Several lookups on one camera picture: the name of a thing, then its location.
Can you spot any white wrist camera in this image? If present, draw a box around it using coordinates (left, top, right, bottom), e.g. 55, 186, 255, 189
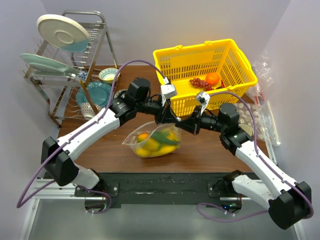
195, 91, 211, 114
160, 84, 178, 106

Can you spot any polka dot plastic bag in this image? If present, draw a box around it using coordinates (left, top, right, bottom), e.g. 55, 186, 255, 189
236, 102, 275, 141

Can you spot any crumpled clear plastic bag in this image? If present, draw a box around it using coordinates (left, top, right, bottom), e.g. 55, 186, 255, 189
246, 50, 276, 107

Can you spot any white and teal plate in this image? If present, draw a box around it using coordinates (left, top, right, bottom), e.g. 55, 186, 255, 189
36, 14, 91, 53

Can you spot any black floral patterned bowl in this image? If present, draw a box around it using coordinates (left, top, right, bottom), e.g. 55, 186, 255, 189
113, 89, 127, 99

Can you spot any clear zip top bag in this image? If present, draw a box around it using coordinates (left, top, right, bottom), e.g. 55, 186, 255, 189
122, 121, 182, 159

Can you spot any steel dish rack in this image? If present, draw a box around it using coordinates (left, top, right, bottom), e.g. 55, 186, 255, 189
20, 10, 118, 128

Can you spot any white paper cup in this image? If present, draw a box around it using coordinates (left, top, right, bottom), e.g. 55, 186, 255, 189
239, 123, 254, 137

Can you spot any pale green plate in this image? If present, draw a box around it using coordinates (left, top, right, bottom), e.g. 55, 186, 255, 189
20, 53, 78, 75

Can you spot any mango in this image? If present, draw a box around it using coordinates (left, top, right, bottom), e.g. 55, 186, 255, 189
137, 132, 149, 143

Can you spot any blue patterned cup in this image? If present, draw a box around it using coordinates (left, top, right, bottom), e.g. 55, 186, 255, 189
80, 102, 96, 120

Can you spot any teal scalloped plate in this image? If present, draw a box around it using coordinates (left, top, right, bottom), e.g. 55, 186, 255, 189
75, 81, 111, 107

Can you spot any red grape bunch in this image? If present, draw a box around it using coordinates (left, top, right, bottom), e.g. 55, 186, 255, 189
189, 78, 213, 92

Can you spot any yellow plastic shopping basket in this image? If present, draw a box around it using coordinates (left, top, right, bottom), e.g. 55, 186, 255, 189
153, 38, 258, 117

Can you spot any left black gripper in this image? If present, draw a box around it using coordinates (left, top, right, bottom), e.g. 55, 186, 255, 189
135, 93, 179, 125

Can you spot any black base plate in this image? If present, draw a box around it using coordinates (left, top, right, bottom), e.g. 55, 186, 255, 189
73, 172, 252, 210

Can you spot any yellow banana bunch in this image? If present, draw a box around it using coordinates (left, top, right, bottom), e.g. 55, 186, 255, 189
133, 144, 180, 158

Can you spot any orange fruit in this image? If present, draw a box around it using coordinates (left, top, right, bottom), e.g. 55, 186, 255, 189
205, 72, 220, 86

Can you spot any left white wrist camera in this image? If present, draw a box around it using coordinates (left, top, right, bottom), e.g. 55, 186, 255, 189
160, 84, 178, 106

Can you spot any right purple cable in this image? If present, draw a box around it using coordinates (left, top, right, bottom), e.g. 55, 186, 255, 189
196, 91, 315, 223

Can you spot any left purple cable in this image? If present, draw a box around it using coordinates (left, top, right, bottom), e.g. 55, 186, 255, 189
16, 59, 167, 209

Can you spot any teal rimmed yellow bowl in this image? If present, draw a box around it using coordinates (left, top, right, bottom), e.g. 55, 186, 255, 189
98, 67, 118, 84

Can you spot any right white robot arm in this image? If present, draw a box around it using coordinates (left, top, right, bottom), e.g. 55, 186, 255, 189
176, 103, 314, 230

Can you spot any small blue white bowl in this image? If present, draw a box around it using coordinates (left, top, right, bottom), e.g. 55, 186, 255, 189
77, 69, 88, 82

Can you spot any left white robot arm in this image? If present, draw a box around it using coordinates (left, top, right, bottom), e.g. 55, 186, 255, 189
41, 77, 178, 196

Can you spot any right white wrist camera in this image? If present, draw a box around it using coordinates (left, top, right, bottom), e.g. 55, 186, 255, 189
195, 91, 211, 114

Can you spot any purple cable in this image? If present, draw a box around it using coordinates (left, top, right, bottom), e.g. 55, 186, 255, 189
16, 59, 167, 209
196, 91, 315, 223

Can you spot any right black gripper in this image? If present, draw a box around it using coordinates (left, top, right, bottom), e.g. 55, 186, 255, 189
175, 104, 227, 135

